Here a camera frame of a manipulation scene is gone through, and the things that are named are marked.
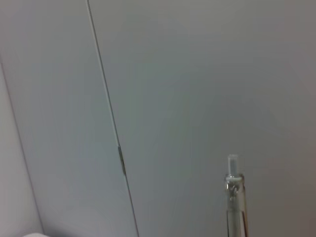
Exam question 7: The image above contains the grey clear ballpoint pen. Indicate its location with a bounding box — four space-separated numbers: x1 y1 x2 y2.
225 154 249 237

